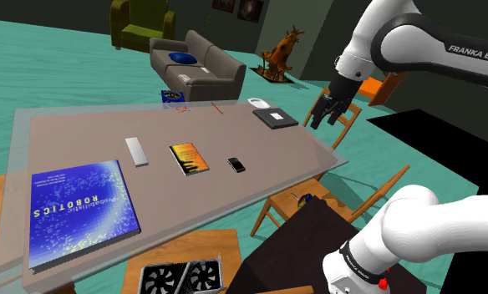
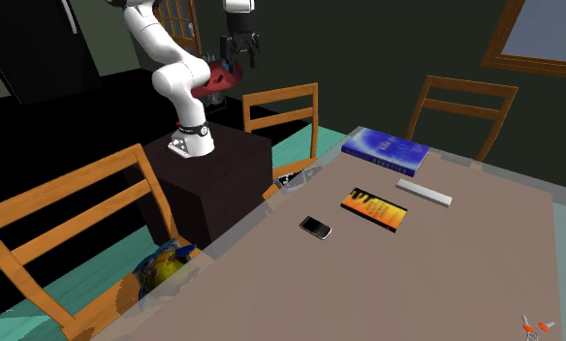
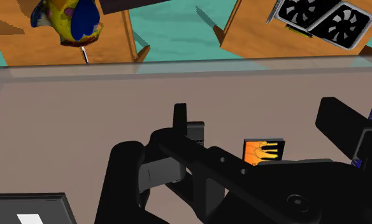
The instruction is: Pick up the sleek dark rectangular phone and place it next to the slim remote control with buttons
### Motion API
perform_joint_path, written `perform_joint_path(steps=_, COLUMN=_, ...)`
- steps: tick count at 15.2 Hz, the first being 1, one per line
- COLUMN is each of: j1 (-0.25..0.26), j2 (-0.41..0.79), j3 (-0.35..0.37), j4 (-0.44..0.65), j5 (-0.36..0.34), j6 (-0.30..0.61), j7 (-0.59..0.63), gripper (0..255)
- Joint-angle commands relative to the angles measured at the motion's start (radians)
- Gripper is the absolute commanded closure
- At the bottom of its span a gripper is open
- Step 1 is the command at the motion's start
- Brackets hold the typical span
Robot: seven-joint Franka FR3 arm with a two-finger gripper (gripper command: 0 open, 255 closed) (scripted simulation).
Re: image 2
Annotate blue book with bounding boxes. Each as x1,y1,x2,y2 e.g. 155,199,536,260
340,126,431,178

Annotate black and white flat thing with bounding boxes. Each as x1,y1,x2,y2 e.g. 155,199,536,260
273,164,323,196

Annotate red rounded thing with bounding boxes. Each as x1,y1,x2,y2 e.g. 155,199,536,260
190,59,244,101

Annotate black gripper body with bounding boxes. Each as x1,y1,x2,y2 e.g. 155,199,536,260
219,12,261,54

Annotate dark robot stand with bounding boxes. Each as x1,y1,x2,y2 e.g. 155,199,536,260
122,121,273,250

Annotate wooden door with panes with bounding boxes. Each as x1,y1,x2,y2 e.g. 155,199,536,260
152,0,204,61

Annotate colourful snack bag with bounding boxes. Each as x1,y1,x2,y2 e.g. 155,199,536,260
131,237,198,301

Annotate grey flat bar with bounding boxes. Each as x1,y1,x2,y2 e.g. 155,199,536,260
394,177,454,209

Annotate orange and black book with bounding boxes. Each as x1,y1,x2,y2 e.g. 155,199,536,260
339,186,409,234

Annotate orange-handled scissors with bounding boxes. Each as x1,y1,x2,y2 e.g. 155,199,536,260
519,313,556,341

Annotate brown dining table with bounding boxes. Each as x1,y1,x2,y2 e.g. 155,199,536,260
89,124,566,341

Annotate wooden slat-back chair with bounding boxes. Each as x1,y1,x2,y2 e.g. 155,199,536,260
241,81,320,202
405,75,519,164
0,142,204,341

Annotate black refrigerator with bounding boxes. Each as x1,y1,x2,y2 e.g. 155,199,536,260
0,0,104,106

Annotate black mobile phone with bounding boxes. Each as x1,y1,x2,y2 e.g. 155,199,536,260
298,215,333,241

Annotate wooden framed window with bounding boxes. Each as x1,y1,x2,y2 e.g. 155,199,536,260
481,0,566,82

